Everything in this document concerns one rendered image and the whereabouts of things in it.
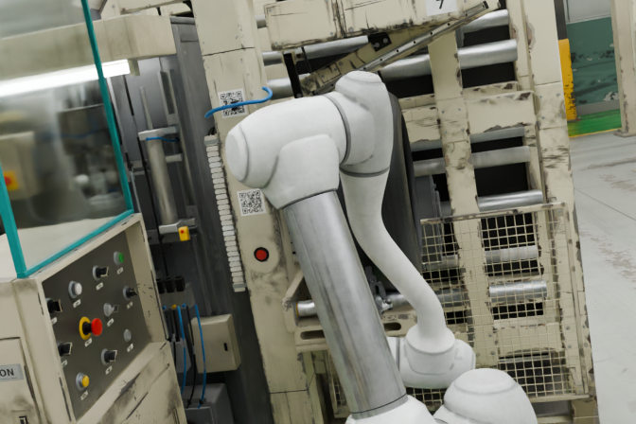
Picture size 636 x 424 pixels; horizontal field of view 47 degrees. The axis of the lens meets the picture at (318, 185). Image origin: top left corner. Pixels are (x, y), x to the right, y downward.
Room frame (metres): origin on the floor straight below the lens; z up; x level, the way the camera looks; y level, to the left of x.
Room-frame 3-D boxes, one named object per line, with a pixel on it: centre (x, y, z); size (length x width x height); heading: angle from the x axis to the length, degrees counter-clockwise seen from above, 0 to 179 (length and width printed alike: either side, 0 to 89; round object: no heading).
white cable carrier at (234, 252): (2.14, 0.28, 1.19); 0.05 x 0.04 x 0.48; 169
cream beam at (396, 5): (2.39, -0.25, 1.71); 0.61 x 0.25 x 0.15; 79
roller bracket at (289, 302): (2.16, 0.11, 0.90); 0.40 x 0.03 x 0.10; 169
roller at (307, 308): (1.98, -0.05, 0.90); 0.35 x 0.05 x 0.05; 79
